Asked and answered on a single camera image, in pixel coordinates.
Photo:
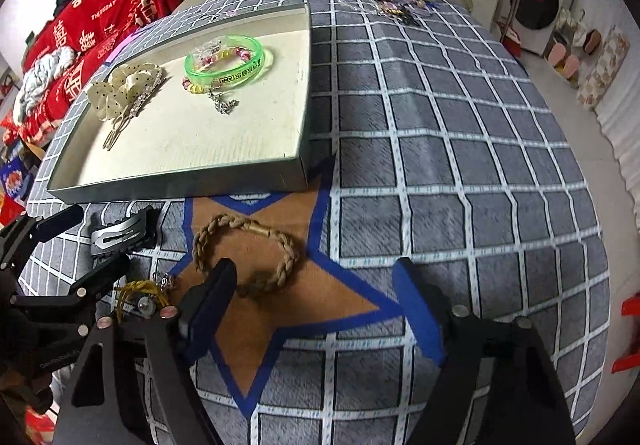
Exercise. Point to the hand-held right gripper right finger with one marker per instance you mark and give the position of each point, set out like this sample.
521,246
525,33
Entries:
415,310

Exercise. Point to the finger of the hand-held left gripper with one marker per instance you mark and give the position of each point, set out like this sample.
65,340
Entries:
55,222
100,280

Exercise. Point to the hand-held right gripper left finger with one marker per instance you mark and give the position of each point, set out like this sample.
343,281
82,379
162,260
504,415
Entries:
210,305

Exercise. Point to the black hair clip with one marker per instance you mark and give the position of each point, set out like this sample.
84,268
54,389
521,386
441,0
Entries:
125,235

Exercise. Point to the silver metal hair clip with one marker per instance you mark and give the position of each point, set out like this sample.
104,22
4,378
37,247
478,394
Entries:
120,125

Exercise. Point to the cream polka dot bow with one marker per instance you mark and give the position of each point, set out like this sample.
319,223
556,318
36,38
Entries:
115,90

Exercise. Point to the grey shallow box tray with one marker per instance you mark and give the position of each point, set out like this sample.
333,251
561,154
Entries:
200,145

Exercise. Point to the silver charm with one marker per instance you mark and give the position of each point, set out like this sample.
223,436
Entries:
225,104

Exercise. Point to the green translucent bangle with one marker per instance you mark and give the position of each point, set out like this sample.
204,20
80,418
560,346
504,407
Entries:
225,77

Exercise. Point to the clear plastic clip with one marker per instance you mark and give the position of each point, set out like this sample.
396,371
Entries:
207,48

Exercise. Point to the red gift bags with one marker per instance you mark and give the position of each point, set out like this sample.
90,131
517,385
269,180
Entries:
10,212

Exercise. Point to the blue gift box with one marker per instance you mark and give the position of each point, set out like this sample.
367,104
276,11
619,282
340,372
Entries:
15,180

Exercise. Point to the brown star marker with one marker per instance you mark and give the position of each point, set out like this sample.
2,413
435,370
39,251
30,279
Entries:
280,330

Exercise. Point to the grey white clothes bundle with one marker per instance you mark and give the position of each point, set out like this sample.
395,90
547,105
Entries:
42,80

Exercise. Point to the grey checked tablecloth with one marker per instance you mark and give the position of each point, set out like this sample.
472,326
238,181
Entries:
450,150

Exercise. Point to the pink star marker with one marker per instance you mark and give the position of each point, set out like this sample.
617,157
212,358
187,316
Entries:
120,47

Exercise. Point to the black object on sofa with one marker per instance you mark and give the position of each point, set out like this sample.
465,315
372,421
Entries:
64,5

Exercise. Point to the red plastic stool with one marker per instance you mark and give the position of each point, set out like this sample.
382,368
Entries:
630,360

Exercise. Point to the red covered sofa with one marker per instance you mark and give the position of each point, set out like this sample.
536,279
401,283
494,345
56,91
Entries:
125,10

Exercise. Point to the white curtain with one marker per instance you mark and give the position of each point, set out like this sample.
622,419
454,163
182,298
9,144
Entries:
620,115

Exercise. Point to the slipper rack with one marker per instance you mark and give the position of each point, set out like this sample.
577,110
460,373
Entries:
570,55

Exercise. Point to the patterned board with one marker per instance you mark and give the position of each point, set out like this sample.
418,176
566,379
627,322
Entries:
602,70

